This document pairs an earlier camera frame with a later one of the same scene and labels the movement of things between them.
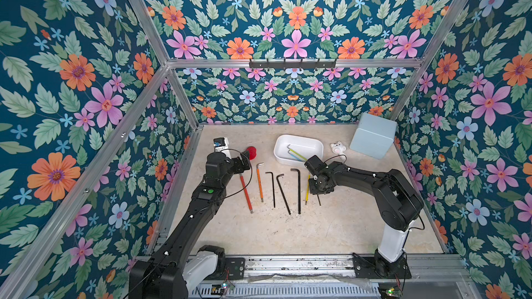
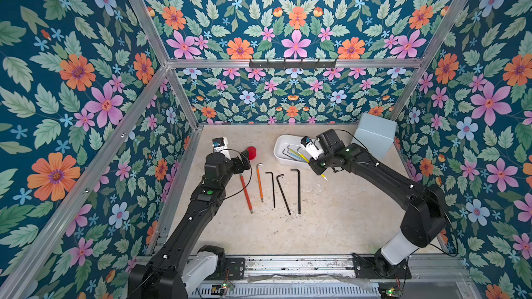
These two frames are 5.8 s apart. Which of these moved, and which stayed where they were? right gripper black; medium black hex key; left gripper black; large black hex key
Moved: right gripper black
Stayed: large black hex key; left gripper black; medium black hex key
